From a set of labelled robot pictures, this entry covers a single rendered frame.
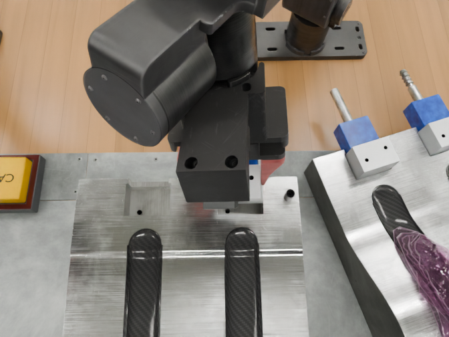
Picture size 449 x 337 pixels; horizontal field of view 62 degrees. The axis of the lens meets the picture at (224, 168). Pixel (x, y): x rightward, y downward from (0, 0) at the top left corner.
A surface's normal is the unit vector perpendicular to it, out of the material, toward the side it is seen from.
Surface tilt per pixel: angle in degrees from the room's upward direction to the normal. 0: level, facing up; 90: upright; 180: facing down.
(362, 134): 0
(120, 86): 77
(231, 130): 21
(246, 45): 71
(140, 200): 0
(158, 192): 0
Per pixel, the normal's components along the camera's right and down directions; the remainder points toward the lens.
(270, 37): 0.01, -0.33
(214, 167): -0.12, -0.62
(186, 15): 0.14, -0.50
